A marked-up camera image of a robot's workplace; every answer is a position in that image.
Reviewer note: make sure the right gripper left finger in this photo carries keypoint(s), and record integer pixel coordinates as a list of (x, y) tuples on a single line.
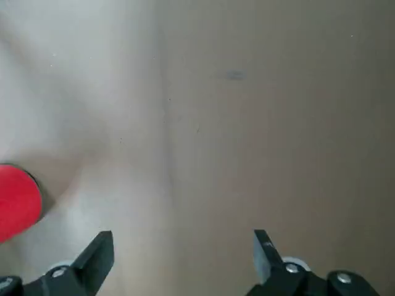
[(86, 268)]

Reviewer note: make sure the red push-button trash can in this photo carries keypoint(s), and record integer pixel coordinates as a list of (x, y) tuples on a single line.
[(15, 200)]

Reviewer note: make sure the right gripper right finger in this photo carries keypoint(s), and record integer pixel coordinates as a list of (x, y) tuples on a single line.
[(268, 262)]

